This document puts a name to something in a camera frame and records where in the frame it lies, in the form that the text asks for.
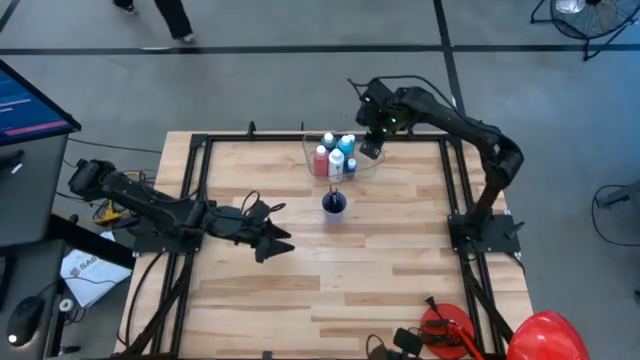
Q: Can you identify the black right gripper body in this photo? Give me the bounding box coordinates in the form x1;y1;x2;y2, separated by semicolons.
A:
354;77;409;137

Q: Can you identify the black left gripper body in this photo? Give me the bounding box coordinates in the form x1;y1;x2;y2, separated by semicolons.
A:
207;199;274;251

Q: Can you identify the large turquoise paint bottle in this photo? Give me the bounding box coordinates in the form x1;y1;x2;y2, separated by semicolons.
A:
337;133;357;160

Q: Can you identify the large white paint bottle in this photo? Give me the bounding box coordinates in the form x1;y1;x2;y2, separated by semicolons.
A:
327;148;346;182

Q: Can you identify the large red paint bottle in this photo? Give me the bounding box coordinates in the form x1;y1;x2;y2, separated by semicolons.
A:
312;144;330;177

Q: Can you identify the clear plastic bin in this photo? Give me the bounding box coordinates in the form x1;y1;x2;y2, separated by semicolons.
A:
302;132;386;187

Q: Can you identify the lilac plastic cup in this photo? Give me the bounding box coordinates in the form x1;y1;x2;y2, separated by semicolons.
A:
321;187;348;224

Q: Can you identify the black bulky device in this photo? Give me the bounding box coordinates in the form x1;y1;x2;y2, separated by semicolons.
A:
364;333;401;360
393;327;424;357

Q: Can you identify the white printed paper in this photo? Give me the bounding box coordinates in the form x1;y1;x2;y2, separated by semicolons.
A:
59;230;134;309

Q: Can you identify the black desk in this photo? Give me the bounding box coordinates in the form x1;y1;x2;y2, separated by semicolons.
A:
0;214;136;360

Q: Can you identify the grey cabinet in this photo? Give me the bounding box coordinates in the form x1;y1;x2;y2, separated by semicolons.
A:
0;133;69;249

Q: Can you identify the person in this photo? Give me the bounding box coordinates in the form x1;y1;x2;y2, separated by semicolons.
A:
112;0;197;44

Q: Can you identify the black floor fan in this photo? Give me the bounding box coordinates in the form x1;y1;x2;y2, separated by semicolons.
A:
529;0;640;62

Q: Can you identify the black computer mouse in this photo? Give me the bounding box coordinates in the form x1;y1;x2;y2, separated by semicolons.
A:
6;295;45;349

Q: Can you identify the blue screen computer monitor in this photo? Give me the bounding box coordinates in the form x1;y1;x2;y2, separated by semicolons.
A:
0;58;82;148

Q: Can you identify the grey stand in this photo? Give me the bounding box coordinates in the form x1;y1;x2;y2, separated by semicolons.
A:
597;179;640;211

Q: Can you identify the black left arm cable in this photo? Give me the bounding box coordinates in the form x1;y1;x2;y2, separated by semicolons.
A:
239;189;287;217

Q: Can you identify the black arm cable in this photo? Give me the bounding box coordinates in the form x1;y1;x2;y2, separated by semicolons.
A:
347;74;457;110
239;189;287;217

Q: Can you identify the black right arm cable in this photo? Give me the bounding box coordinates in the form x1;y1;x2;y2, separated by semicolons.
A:
347;74;457;110

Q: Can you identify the black metal table frame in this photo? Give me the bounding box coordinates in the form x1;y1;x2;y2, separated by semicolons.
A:
117;130;516;360

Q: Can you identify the yellow cable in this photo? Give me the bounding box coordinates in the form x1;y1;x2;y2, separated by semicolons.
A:
92;169;149;226

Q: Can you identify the black lamp power cord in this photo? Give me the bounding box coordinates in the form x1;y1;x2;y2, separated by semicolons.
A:
407;294;451;349

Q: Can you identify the black floor cable loop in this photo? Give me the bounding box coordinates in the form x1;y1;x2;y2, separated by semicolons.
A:
591;183;640;247

